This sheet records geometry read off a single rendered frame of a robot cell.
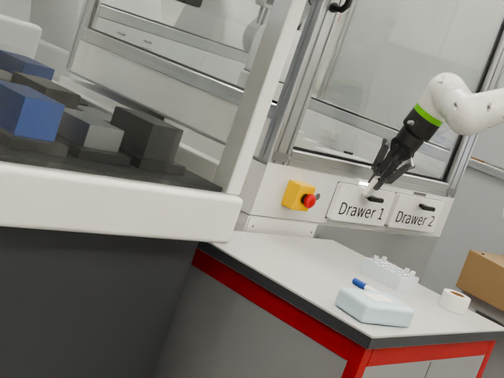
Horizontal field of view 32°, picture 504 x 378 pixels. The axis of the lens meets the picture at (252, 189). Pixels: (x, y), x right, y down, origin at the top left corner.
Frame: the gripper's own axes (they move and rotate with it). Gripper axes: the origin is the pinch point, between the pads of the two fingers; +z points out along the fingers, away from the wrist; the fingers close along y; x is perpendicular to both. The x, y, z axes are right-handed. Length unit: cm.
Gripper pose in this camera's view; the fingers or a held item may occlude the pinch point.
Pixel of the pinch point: (372, 187)
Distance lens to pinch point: 257.7
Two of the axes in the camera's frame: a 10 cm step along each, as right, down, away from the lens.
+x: 6.5, 1.0, 7.6
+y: 5.4, 6.4, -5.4
